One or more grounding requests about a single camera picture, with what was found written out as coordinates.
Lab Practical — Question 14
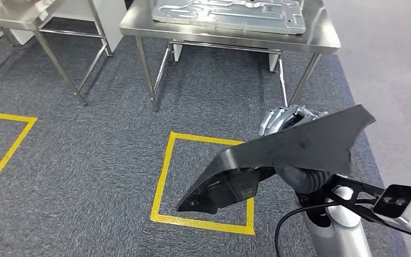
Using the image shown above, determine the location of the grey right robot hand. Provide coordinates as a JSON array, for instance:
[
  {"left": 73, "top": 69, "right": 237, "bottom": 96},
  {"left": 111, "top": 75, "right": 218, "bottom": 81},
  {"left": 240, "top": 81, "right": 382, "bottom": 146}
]
[{"left": 257, "top": 104, "right": 330, "bottom": 194}]

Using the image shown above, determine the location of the black plastic car part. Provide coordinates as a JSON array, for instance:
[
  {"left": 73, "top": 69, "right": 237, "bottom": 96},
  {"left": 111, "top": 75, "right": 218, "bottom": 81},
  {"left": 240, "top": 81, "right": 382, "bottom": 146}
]
[{"left": 176, "top": 103, "right": 377, "bottom": 215}]

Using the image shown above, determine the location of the stainless steel workbench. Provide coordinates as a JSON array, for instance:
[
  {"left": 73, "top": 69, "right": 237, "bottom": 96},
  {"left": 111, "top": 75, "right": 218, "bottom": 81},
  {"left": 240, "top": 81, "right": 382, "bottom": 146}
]
[{"left": 119, "top": 0, "right": 341, "bottom": 114}]

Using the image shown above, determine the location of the grey stamped metal plate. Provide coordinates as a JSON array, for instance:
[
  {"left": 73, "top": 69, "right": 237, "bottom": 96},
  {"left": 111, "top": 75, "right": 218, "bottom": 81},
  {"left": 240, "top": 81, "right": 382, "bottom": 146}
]
[{"left": 151, "top": 0, "right": 307, "bottom": 35}]

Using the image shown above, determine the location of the yellow floor tape square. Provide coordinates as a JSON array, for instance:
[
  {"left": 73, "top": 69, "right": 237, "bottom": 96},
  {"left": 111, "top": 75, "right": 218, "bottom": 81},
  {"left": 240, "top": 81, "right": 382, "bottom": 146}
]
[
  {"left": 149, "top": 131, "right": 255, "bottom": 236},
  {"left": 0, "top": 110, "right": 38, "bottom": 197}
]

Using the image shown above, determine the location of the white cabinet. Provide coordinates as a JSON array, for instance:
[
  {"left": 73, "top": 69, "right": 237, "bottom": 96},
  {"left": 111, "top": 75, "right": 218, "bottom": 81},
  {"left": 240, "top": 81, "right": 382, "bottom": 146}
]
[{"left": 10, "top": 0, "right": 127, "bottom": 54}]

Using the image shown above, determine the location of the stainless steel side table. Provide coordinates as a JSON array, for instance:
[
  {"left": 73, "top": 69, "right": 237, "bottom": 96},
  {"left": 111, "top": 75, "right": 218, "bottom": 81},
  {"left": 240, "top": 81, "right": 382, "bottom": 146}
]
[{"left": 0, "top": 0, "right": 114, "bottom": 107}]

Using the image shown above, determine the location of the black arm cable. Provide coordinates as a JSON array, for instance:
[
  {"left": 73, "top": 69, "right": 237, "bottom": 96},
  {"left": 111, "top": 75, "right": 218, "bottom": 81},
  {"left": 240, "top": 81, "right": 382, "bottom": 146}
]
[{"left": 275, "top": 201, "right": 341, "bottom": 257}]

